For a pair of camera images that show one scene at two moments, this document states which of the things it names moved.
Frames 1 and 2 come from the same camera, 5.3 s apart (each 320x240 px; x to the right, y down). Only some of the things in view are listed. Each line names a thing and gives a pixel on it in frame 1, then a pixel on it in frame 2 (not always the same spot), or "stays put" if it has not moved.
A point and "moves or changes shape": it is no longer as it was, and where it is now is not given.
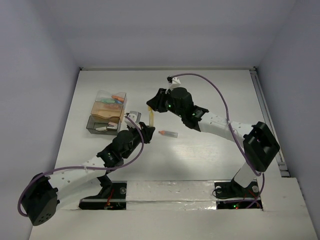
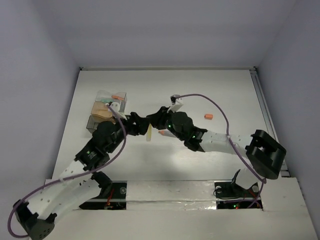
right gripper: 157,102 → 157,118
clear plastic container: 118,98 stays put
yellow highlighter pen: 151,116 moves or changes shape
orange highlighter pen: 121,99 stays put
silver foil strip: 170,195 stays put
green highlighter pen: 108,101 stays put
